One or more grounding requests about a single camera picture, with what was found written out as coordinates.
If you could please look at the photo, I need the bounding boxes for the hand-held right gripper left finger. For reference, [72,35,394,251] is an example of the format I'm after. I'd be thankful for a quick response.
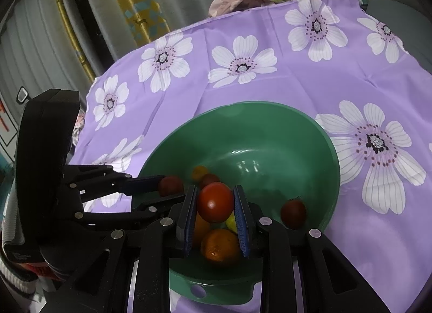
[42,185,199,313]

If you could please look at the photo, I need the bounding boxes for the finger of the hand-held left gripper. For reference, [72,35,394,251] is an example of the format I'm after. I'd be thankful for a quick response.
[76,193,186,234]
[62,164,167,209]

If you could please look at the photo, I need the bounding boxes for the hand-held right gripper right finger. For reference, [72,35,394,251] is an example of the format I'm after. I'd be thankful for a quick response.
[233,185,390,313]

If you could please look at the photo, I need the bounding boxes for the yellow-green round fruit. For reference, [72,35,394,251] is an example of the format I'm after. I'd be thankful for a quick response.
[224,213,238,234]

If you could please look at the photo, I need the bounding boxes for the small orange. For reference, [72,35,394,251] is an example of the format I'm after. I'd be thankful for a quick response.
[193,213,211,246]

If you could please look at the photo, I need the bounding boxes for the red cherry tomato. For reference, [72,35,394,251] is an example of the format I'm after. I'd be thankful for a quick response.
[281,198,307,230]
[158,175,184,198]
[197,182,234,223]
[201,173,221,188]

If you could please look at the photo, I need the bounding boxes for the large orange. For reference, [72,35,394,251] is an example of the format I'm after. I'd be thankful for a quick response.
[200,229,242,266]

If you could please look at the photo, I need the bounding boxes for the green plastic bowl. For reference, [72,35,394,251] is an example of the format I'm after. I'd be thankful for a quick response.
[130,101,341,305]

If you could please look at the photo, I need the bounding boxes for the person's left forearm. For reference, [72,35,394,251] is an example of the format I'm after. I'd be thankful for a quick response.
[0,219,41,303]

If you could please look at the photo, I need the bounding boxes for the grey curtain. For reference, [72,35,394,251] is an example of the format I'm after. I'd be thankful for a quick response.
[0,0,372,131]

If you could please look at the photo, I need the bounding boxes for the purple floral tablecloth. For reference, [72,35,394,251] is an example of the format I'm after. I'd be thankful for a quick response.
[71,0,432,313]

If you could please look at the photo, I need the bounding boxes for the yellow patterned curtain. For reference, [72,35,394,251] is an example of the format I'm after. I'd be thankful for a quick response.
[111,0,171,49]

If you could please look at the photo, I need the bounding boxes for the red wall decoration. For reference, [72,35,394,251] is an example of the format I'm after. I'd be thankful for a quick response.
[0,99,11,133]

